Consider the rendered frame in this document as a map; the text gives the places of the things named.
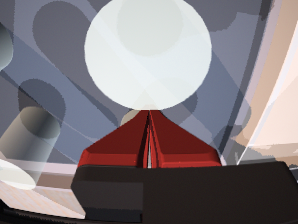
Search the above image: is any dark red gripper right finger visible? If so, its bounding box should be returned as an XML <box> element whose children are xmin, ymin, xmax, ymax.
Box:
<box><xmin>150</xmin><ymin>110</ymin><xmax>222</xmax><ymax>168</ymax></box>

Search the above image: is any white cylinder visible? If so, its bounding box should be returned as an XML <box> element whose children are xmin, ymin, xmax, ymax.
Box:
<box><xmin>0</xmin><ymin>22</ymin><xmax>13</xmax><ymax>71</ymax></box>
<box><xmin>0</xmin><ymin>107</ymin><xmax>60</xmax><ymax>190</ymax></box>
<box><xmin>84</xmin><ymin>0</ymin><xmax>212</xmax><ymax>111</ymax></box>
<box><xmin>121</xmin><ymin>109</ymin><xmax>151</xmax><ymax>168</ymax></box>

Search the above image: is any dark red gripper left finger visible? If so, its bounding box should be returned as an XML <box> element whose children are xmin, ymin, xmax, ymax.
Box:
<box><xmin>77</xmin><ymin>110</ymin><xmax>150</xmax><ymax>168</ymax></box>

